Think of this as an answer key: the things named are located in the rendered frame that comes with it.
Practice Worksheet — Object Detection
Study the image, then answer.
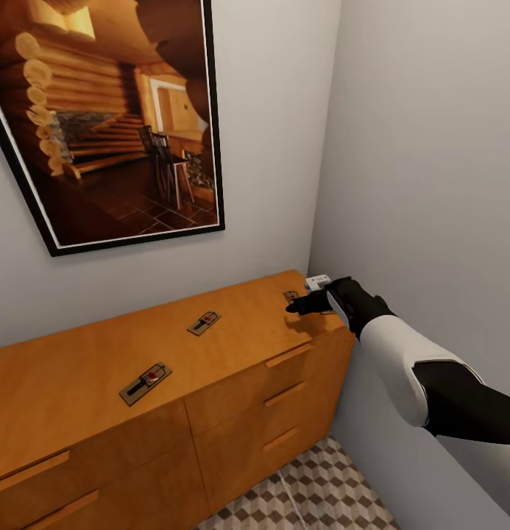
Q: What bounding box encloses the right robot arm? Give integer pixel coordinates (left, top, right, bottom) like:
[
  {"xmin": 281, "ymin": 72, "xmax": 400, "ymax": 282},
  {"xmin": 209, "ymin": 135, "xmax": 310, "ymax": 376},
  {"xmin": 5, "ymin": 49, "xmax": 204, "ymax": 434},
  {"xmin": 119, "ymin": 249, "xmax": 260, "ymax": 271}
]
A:
[{"xmin": 286, "ymin": 275, "xmax": 510, "ymax": 517}]

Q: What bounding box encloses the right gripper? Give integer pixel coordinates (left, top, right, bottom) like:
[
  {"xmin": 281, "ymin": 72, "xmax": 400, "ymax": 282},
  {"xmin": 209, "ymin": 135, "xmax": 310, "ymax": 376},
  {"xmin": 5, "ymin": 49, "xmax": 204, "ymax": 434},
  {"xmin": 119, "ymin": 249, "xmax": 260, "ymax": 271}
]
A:
[{"xmin": 286, "ymin": 291, "xmax": 327, "ymax": 316}]

